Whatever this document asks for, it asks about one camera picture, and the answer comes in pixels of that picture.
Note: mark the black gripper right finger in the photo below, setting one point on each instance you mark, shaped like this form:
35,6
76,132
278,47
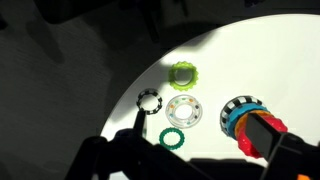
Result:
263,136

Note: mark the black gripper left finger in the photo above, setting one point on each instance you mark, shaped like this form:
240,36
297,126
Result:
140,121

